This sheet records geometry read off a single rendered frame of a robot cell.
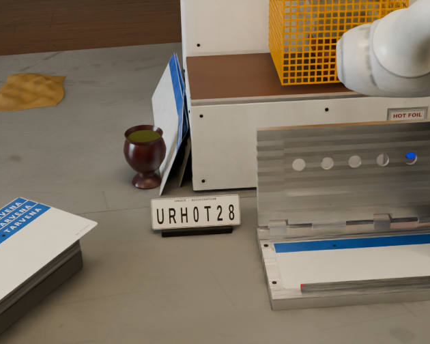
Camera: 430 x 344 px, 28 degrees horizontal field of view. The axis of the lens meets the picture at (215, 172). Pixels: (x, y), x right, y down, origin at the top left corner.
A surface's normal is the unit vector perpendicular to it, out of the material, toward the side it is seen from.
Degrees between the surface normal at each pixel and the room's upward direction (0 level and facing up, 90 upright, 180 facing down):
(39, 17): 0
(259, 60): 0
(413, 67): 93
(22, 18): 0
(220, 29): 90
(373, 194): 79
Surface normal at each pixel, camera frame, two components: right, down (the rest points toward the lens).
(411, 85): 0.04, 0.92
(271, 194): 0.07, 0.32
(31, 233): -0.02, -0.87
